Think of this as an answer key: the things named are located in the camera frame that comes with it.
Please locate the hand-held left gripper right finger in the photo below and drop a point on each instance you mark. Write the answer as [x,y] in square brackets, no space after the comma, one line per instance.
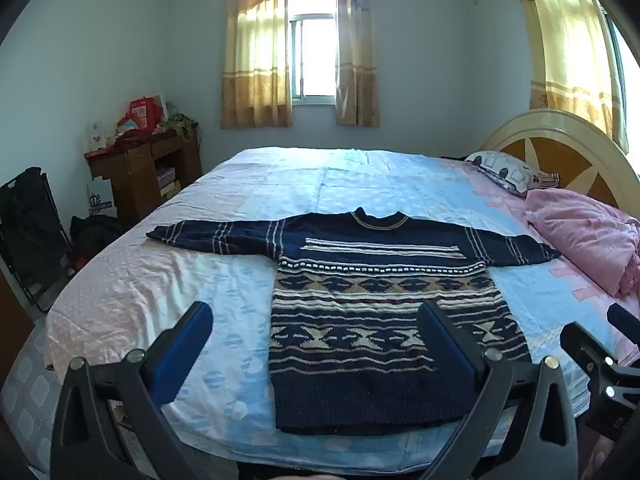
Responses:
[442,345]

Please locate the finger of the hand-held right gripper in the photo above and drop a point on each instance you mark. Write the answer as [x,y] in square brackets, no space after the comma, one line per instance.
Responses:
[580,342]
[622,324]

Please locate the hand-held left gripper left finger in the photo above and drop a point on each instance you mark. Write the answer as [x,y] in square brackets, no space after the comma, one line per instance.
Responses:
[190,345]

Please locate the navy patterned knit sweater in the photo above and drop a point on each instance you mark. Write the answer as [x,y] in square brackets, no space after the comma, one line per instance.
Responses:
[350,360]

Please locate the pink blanket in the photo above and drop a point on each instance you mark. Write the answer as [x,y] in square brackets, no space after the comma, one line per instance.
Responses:
[580,235]

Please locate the black backpack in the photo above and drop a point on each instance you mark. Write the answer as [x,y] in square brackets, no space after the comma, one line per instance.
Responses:
[95,237]

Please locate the bed with blue sheet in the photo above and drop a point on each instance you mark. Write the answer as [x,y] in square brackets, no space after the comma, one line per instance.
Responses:
[200,200]

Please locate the white paper bag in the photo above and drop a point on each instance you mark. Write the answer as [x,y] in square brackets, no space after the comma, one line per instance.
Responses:
[101,200]

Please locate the purple box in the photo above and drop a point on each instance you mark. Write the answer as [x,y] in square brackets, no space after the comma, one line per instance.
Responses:
[166,176]

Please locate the grey quilted mattress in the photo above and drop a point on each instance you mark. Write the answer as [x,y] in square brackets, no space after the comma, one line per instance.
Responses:
[25,390]

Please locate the brown wooden door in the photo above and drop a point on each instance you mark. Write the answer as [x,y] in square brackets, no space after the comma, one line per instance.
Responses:
[12,320]

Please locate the brown wooden desk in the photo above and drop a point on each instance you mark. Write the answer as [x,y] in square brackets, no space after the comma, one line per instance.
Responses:
[130,170]

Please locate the white patterned pillow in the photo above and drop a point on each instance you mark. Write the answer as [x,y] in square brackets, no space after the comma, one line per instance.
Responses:
[505,167]

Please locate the cream and brown headboard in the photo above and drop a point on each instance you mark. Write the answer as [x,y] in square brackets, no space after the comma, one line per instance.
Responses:
[560,145]

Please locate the black folding chair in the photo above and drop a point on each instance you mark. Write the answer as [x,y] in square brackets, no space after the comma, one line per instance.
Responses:
[30,230]

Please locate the white floral card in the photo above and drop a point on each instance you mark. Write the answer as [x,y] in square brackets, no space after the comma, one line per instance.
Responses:
[96,136]

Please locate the red gift box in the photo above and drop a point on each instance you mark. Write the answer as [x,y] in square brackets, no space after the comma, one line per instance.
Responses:
[144,114]

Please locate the large window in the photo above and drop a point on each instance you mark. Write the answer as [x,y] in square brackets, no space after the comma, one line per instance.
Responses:
[627,75]

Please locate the long beige curtain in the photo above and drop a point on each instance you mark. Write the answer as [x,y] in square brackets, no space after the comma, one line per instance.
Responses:
[570,50]

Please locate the small window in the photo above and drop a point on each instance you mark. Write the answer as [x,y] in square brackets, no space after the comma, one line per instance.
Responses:
[315,50]

